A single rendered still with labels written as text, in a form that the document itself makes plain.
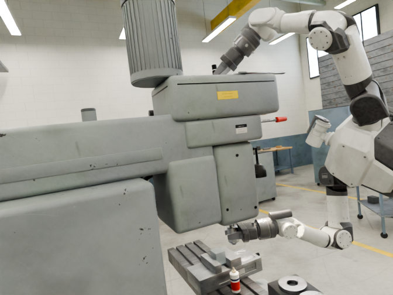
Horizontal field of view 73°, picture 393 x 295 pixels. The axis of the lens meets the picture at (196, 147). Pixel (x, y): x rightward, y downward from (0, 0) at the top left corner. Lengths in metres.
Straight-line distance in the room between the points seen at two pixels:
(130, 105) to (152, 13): 6.73
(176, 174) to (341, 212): 0.79
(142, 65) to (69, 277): 0.67
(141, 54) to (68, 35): 7.04
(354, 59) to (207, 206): 0.69
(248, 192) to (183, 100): 0.45
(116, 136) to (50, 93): 6.78
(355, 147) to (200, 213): 0.60
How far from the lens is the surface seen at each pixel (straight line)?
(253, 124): 1.07
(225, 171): 1.02
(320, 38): 0.99
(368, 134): 1.11
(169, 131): 0.91
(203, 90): 0.96
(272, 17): 1.08
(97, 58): 7.86
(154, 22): 1.00
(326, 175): 1.37
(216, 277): 1.36
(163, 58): 0.97
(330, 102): 10.20
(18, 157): 0.88
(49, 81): 7.68
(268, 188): 6.04
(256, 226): 1.20
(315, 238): 1.33
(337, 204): 1.38
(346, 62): 1.02
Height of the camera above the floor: 1.68
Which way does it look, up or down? 3 degrees down
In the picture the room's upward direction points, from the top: 7 degrees counter-clockwise
